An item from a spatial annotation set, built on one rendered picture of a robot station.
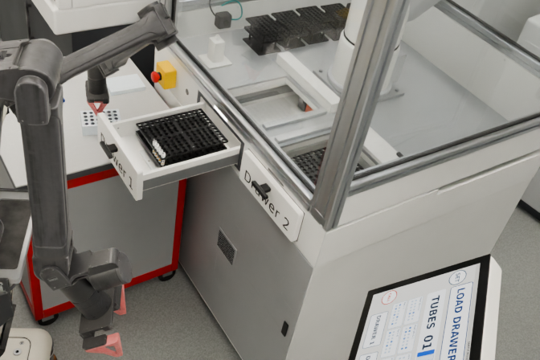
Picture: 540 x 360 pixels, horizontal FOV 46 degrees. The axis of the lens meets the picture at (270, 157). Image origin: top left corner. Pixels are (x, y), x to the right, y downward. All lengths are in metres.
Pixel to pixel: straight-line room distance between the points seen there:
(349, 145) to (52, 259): 0.71
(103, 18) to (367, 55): 1.45
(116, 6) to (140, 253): 0.95
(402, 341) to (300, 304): 0.61
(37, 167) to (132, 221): 1.31
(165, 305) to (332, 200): 1.20
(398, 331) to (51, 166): 0.77
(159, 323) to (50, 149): 1.67
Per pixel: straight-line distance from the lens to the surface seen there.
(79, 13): 2.57
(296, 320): 1.96
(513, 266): 3.25
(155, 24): 1.56
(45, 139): 0.97
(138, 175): 1.77
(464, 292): 1.35
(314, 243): 1.72
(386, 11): 1.32
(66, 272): 1.16
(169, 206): 2.33
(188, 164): 1.86
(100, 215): 2.21
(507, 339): 2.94
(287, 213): 1.76
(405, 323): 1.39
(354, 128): 1.45
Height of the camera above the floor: 2.11
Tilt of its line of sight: 39 degrees down
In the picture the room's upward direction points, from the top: 12 degrees clockwise
